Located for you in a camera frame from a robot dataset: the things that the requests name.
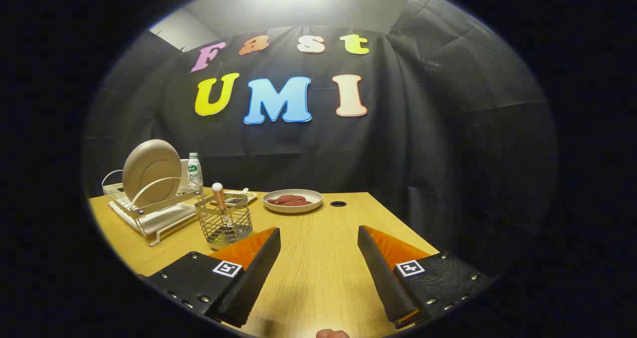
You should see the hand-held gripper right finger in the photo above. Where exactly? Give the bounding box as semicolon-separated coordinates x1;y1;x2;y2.
357;225;500;330

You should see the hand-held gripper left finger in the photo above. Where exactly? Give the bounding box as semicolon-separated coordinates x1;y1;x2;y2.
141;226;282;329

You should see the metal wire basket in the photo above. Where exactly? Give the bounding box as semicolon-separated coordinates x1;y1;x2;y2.
195;191;253;250

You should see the spoon with checked handle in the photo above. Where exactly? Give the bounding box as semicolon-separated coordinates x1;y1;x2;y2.
212;182;237;241

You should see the white wire dish rack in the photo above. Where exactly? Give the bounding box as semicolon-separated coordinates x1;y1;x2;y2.
102;169;205;247

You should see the beige round plate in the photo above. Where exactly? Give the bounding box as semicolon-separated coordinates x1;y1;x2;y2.
122;139;182;209

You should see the white oval dish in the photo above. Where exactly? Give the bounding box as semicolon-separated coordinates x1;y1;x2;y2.
262;189;323;214

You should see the white divided dish of beans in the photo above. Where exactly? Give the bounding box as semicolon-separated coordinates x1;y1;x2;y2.
209;188;258;207

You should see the white bottle with green label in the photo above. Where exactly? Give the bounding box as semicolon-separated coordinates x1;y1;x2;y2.
187;152;204;189

